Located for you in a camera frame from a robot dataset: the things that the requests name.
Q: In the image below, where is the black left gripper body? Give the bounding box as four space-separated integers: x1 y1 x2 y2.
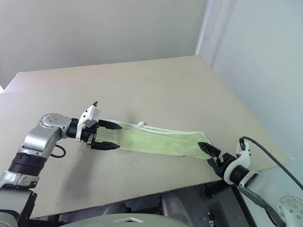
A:
81 123 100 150

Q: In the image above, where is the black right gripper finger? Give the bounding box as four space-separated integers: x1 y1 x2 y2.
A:
197 141 223 159
206 158 225 177

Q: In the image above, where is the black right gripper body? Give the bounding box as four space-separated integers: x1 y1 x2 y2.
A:
214 152 235 175

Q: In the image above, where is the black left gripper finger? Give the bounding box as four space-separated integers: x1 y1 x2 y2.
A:
98 120 123 130
91 141 120 151

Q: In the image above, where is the light green towel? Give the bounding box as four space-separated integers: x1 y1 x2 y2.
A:
94 117 214 159

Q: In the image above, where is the dark grey rounded cylinder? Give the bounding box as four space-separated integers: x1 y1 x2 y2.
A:
160 192 189 218

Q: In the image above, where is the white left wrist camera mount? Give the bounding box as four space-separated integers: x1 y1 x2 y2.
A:
76 105 102 143

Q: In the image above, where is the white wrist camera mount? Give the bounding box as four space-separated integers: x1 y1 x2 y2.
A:
223 139 252 185
76 105 102 143

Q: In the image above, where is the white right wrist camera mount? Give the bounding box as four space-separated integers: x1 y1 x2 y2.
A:
223 139 252 185

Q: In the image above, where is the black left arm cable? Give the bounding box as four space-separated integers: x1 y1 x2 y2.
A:
50 144 66 158

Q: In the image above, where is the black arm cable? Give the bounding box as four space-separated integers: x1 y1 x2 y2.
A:
238 136 303 186
50 144 66 158

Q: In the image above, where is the black metal frame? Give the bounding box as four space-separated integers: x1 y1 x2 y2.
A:
200 181 252 227

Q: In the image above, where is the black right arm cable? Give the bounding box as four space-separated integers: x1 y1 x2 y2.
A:
238 136 303 186

